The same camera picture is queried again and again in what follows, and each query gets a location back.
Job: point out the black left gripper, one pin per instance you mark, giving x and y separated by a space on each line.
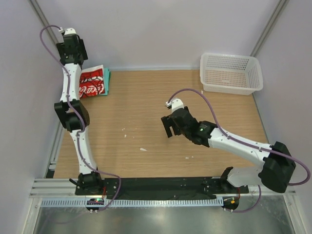
81 49

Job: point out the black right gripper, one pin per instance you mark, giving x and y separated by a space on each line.
167 122

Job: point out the white printed t-shirt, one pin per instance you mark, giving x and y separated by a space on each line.
89 81

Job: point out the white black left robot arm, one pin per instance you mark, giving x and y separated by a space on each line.
73 115

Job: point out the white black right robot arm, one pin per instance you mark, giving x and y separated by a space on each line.
270 169

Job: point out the folded teal t-shirt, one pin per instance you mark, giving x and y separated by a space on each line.
103 88

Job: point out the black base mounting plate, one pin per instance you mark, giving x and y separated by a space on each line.
162 187

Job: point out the white perforated plastic basket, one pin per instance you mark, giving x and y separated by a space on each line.
230 74

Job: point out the right base electronics board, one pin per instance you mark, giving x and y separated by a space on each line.
230 204

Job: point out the base electronics board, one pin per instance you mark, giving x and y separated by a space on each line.
230 204
94 204

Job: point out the left base electronics board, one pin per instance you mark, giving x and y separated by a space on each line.
94 204

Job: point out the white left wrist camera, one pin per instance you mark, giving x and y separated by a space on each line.
67 31

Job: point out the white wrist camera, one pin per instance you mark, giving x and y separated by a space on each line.
67 31
174 104

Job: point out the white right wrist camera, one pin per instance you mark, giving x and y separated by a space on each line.
174 104

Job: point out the white slotted cable duct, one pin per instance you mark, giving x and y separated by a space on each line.
81 202

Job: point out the aluminium frame rail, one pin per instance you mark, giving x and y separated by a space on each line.
50 187

